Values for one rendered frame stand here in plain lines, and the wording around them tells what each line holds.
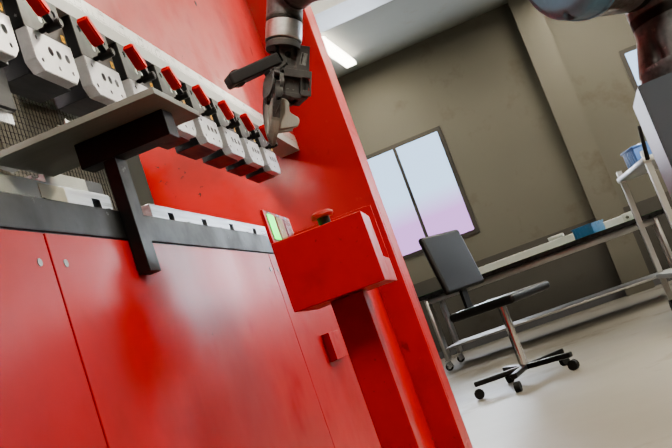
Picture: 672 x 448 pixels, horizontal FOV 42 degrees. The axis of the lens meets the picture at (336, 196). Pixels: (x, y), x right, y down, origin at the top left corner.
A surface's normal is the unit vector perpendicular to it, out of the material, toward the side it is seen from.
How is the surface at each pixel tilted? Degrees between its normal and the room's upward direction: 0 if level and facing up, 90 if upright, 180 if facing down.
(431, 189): 90
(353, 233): 90
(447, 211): 90
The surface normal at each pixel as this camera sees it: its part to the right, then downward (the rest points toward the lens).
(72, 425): 0.92, -0.36
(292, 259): -0.17, -0.10
